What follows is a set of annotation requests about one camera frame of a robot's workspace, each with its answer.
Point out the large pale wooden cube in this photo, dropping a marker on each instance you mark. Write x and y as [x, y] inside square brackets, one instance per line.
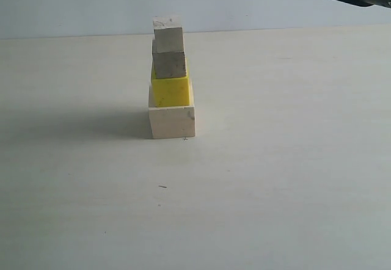
[172, 122]

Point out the medium wooden cube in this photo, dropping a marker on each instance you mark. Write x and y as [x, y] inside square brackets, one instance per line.
[168, 64]

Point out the small wooden cube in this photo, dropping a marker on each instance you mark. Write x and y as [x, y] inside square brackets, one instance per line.
[168, 33]

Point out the yellow cube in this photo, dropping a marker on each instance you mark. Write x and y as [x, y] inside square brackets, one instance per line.
[170, 92]

